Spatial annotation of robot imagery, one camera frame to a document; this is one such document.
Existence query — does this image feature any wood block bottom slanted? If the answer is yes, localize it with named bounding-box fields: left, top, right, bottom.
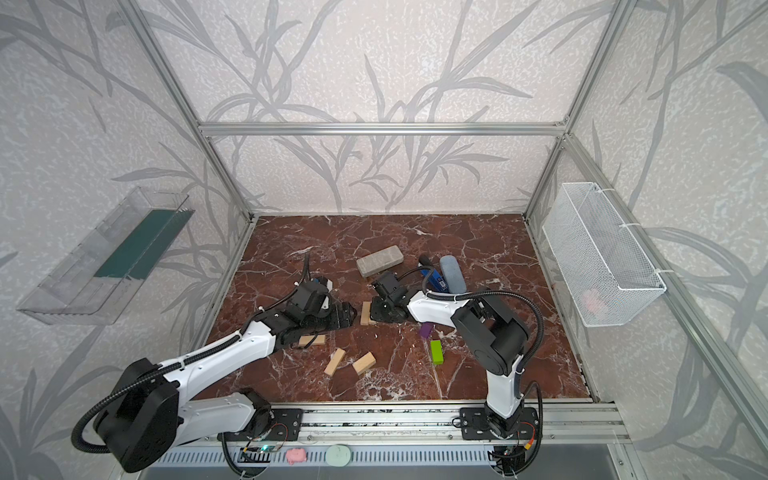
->
left=324, top=348, right=346, bottom=377

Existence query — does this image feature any clear plastic wall bin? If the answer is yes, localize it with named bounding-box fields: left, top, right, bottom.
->
left=17, top=187, right=194, bottom=325

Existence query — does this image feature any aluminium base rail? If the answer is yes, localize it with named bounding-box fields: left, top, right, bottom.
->
left=124, top=401, right=632, bottom=448

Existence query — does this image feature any blue-grey oval case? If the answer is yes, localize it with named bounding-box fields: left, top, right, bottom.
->
left=440, top=255, right=467, bottom=294

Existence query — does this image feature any purple block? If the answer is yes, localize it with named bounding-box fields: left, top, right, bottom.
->
left=419, top=322, right=434, bottom=340

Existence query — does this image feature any aluminium frame crossbar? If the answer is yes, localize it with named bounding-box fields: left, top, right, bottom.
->
left=199, top=122, right=565, bottom=137

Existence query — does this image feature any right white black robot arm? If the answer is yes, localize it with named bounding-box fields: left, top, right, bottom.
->
left=370, top=272, right=544, bottom=428

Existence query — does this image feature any green block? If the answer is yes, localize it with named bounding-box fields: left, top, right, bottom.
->
left=429, top=340, right=444, bottom=365

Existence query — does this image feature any pink object in basket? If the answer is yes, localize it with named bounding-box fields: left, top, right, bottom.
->
left=581, top=289, right=607, bottom=318

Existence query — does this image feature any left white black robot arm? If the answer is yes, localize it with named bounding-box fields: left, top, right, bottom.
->
left=70, top=277, right=357, bottom=473

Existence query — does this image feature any blue stapler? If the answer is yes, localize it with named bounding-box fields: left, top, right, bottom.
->
left=418, top=254, right=449, bottom=293

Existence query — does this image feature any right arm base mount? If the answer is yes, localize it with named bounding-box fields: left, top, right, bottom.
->
left=455, top=407, right=539, bottom=442

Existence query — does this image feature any white wire mesh basket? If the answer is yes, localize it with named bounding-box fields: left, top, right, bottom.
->
left=543, top=182, right=667, bottom=327

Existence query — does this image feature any grey stone brick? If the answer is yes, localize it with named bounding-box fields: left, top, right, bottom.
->
left=356, top=245, right=404, bottom=278

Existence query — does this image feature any pale green round disc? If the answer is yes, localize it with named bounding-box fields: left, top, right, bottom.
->
left=325, top=444, right=352, bottom=468

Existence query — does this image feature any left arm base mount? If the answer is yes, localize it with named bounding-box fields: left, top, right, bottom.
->
left=219, top=408, right=304, bottom=442

